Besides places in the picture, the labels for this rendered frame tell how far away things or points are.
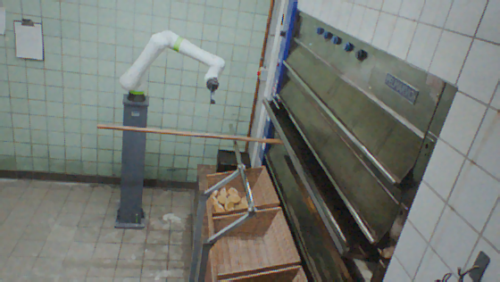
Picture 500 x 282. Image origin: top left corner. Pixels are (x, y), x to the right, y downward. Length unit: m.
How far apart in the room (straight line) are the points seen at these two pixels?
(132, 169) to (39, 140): 1.19
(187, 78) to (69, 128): 1.26
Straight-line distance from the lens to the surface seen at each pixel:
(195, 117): 4.10
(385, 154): 1.62
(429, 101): 1.48
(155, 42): 2.99
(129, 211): 3.82
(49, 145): 4.44
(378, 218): 1.66
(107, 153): 4.34
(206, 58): 3.09
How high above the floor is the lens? 2.33
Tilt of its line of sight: 24 degrees down
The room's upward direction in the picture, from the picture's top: 10 degrees clockwise
